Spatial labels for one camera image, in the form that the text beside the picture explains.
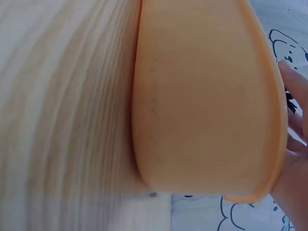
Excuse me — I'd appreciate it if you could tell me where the orange plastic bowl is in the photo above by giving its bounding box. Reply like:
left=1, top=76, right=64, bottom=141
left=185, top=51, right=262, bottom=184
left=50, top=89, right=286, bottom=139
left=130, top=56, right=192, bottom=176
left=131, top=0, right=289, bottom=203

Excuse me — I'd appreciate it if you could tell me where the person's right hand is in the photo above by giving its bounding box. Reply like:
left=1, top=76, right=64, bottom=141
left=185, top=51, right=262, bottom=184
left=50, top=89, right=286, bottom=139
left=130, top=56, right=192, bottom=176
left=269, top=60, right=308, bottom=231

